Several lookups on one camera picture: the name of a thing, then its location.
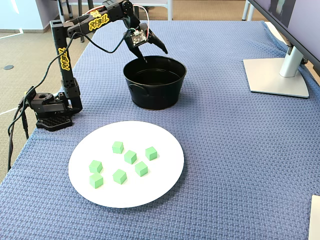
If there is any green cube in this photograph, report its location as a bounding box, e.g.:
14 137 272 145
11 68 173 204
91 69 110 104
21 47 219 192
112 168 128 185
111 141 125 154
123 149 138 165
145 146 158 161
134 161 149 178
88 159 104 174
89 173 104 189

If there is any black metal bucket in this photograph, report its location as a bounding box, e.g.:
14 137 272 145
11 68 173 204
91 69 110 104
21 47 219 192
123 55 187 111

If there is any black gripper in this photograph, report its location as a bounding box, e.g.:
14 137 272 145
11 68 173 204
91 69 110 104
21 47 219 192
121 13 169 63

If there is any white table leg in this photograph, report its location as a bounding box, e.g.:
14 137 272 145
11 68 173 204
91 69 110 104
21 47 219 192
57 0 68 25

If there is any white flat board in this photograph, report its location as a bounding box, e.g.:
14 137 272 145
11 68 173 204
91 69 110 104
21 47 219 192
307 194 320 240

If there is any small wrist camera circuit board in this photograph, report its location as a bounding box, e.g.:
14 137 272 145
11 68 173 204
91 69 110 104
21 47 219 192
129 28 151 48

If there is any blue woven table cloth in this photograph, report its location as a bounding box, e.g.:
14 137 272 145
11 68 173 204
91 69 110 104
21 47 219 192
0 20 320 240

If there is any computer monitor with silver stand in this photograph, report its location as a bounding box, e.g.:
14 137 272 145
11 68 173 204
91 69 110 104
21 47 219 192
242 0 320 99

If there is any black table clamp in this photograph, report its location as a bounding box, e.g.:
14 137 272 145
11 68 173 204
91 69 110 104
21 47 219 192
20 104 31 140

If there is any thin black camera cable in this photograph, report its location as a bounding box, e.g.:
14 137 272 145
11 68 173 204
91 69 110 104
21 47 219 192
22 29 132 102

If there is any thick black base cable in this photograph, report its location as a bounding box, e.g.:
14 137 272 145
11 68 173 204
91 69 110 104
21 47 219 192
6 99 27 173

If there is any dark chair leg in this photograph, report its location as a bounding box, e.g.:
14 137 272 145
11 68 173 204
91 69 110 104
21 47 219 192
65 0 75 20

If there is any white round plate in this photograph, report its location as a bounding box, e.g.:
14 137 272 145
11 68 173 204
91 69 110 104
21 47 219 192
68 120 185 209

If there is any grey desk leg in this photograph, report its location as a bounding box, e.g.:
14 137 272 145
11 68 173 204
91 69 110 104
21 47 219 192
241 0 252 23

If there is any white red servo wire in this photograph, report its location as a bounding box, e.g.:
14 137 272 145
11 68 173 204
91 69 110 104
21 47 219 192
131 4 151 38

